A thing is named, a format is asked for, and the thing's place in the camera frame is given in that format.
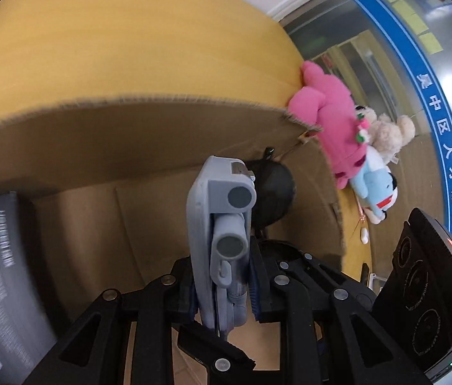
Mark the small white case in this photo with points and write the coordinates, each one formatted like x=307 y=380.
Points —
x=364 y=236

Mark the black round object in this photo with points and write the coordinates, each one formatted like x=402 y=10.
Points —
x=274 y=192

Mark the blue plush toy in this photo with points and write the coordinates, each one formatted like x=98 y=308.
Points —
x=372 y=192

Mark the tan fluffy plush toy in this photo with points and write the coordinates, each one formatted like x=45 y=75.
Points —
x=388 y=134

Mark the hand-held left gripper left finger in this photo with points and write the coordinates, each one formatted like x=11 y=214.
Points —
x=182 y=300

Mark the blue glass banner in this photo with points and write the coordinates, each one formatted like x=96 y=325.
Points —
x=430 y=88

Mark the yellow sticky note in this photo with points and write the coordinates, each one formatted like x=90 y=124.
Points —
x=416 y=25
x=430 y=42
x=404 y=9

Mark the white plush toy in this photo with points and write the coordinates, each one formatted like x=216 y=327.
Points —
x=364 y=114

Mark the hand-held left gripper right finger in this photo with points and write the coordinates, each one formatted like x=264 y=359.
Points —
x=255 y=288

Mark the black remote control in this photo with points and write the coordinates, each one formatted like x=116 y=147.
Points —
x=364 y=274

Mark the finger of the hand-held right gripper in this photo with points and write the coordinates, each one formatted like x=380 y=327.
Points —
x=306 y=256
x=218 y=353

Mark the pink plush toy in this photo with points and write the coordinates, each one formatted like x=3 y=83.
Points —
x=330 y=120

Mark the black printed box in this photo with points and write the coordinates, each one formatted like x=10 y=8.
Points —
x=5 y=268

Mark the grey plastic device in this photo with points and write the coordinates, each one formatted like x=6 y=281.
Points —
x=202 y=228

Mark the cardboard box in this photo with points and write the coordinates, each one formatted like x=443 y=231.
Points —
x=89 y=148

